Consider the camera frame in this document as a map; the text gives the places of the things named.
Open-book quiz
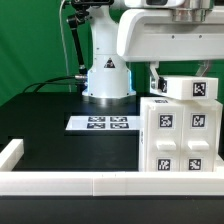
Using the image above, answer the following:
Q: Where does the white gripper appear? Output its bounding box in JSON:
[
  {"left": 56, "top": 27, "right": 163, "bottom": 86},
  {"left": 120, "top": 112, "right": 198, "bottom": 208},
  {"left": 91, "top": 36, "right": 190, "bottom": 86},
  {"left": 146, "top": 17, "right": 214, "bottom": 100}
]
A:
[{"left": 117, "top": 8, "right": 224, "bottom": 92}]

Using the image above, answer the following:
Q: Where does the white cabinet top block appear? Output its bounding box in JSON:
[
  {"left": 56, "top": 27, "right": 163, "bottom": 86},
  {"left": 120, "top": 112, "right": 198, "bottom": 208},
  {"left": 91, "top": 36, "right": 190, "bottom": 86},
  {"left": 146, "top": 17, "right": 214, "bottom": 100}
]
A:
[{"left": 150, "top": 76, "right": 218, "bottom": 100}]

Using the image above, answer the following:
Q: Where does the white cabinet door panel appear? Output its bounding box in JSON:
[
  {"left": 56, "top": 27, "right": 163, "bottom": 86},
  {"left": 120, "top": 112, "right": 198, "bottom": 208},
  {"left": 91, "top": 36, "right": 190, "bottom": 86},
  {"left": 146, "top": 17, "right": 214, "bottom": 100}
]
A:
[
  {"left": 180, "top": 100, "right": 216, "bottom": 172},
  {"left": 146, "top": 104, "right": 183, "bottom": 172}
]

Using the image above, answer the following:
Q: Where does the white cabinet body box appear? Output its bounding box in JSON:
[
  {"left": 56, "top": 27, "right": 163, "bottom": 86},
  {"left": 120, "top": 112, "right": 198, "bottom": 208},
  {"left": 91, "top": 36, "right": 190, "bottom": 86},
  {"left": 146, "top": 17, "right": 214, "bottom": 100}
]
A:
[{"left": 139, "top": 97, "right": 222, "bottom": 172}]

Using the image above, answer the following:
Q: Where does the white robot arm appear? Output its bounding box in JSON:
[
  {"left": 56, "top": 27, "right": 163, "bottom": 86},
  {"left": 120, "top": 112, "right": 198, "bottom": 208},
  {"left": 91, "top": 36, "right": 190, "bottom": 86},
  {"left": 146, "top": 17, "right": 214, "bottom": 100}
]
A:
[{"left": 84, "top": 0, "right": 224, "bottom": 100}]

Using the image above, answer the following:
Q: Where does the black cable bundle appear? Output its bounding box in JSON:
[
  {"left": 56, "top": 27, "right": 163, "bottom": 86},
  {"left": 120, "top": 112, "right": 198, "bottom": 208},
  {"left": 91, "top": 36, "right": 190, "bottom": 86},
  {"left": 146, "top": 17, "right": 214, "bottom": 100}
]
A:
[{"left": 22, "top": 75, "right": 88, "bottom": 94}]

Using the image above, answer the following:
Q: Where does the white marker base plate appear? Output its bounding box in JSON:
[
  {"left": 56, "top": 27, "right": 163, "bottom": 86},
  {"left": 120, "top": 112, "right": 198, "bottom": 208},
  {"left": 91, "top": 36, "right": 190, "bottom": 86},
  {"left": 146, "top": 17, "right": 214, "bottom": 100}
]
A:
[{"left": 66, "top": 116, "right": 139, "bottom": 131}]

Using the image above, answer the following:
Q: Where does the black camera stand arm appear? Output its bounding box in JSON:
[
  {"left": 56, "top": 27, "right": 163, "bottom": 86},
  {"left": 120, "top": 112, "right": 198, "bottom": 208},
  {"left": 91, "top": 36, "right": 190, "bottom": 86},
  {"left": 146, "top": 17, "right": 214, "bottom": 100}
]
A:
[{"left": 67, "top": 0, "right": 114, "bottom": 81}]

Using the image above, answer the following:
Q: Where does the white hanging cable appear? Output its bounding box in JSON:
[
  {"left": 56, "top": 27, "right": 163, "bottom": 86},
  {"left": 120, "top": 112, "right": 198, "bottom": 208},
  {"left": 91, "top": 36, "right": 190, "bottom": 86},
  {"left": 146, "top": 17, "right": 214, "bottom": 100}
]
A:
[{"left": 59, "top": 0, "right": 73, "bottom": 94}]

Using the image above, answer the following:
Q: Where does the white U-shaped fence frame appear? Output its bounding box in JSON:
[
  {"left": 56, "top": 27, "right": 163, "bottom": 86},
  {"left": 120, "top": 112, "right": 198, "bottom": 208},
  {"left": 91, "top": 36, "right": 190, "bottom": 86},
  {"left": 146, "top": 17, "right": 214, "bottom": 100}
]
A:
[{"left": 0, "top": 139, "right": 224, "bottom": 196}]

